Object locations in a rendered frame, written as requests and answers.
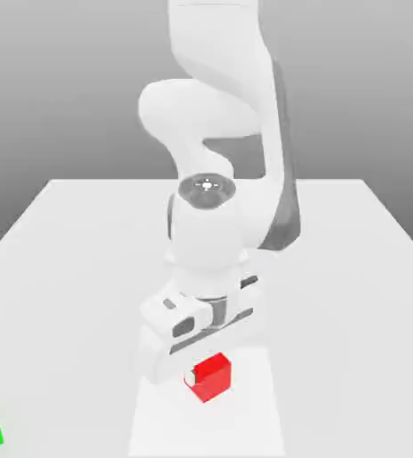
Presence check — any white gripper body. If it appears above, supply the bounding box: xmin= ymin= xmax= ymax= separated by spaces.
xmin=140 ymin=295 xmax=266 ymax=386

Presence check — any small red cube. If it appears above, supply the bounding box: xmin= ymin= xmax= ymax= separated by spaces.
xmin=182 ymin=352 xmax=233 ymax=404

